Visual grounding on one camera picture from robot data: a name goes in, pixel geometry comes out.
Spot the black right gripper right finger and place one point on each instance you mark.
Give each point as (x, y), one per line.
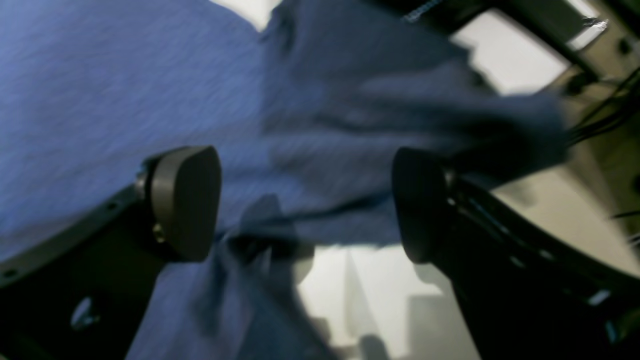
(523, 293)

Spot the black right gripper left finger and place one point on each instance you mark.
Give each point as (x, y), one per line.
(82, 294)

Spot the dark blue t-shirt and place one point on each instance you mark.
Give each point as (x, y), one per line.
(306, 117)

